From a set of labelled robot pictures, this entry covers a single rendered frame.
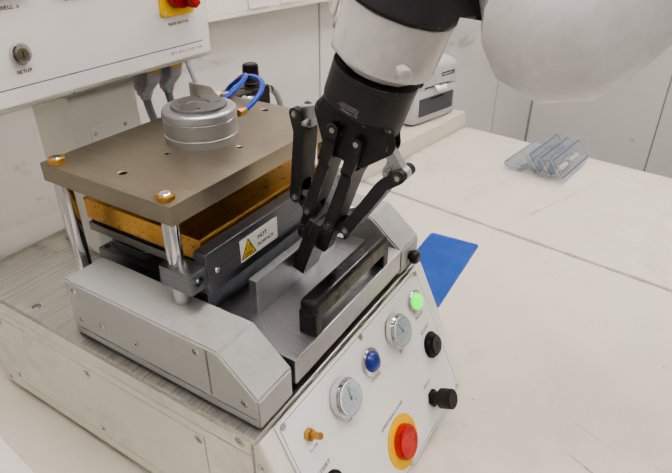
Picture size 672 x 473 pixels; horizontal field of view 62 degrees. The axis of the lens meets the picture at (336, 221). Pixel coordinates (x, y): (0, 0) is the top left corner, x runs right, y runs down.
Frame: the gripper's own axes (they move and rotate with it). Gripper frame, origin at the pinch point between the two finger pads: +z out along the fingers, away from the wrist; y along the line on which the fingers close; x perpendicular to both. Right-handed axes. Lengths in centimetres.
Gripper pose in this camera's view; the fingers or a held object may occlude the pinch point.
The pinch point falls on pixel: (314, 241)
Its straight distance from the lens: 58.8
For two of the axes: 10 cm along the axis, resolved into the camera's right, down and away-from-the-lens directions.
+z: -2.9, 7.3, 6.2
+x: 5.3, -4.2, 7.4
